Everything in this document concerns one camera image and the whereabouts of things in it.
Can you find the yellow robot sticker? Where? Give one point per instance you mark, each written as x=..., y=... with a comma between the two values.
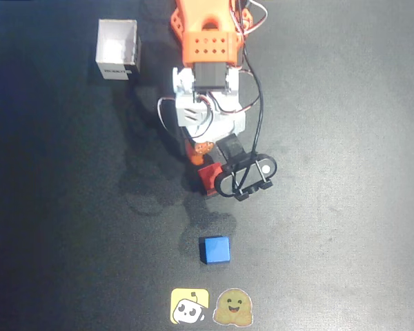
x=188, y=307

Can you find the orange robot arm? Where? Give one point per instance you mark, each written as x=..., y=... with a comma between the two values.
x=207, y=45

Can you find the blue cube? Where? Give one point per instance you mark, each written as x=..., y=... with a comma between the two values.
x=216, y=250

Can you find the smiling face sticker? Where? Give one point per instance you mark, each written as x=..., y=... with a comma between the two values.
x=233, y=307

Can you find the red cube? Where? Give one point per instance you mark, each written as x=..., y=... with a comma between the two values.
x=208, y=176

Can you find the dark grey desk mat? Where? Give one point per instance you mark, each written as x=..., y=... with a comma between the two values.
x=331, y=207

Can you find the white open cardboard box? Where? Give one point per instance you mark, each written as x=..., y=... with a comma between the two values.
x=115, y=48

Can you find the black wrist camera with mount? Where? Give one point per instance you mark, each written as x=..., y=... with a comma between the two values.
x=225, y=182

